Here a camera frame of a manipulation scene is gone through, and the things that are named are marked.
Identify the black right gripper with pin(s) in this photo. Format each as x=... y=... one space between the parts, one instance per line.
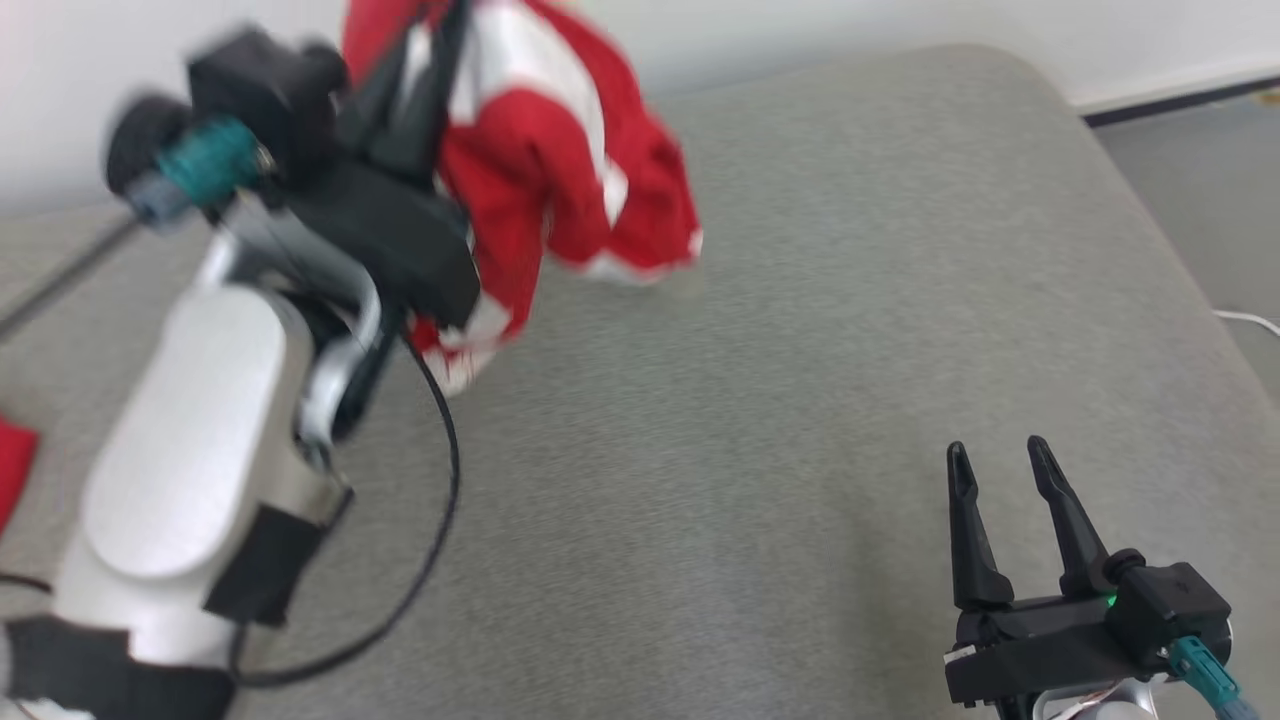
x=1040 y=645

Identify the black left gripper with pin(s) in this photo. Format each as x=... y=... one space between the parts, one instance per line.
x=400 y=240

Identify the grey fabric bed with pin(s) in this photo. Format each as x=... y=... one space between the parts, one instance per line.
x=750 y=450

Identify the white and dark baseboard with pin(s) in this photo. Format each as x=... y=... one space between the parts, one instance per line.
x=1180 y=98

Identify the teal right camera connector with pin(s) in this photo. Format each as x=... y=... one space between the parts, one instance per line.
x=1195 y=665

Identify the teal camera connector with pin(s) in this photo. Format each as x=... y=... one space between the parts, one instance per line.
x=210 y=160
x=1195 y=665

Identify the teal left camera connector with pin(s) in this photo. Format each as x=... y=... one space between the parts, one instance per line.
x=210 y=160

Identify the red shorts with white stripe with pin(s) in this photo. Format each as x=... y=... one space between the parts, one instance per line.
x=560 y=150

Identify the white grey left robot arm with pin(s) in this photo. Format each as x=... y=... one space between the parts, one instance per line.
x=180 y=430

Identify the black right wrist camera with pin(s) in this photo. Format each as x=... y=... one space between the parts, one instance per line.
x=1170 y=600

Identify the red shirt with white sleeves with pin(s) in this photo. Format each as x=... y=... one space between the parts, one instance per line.
x=12 y=470

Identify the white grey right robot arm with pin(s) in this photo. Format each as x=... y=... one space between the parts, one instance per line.
x=1100 y=705

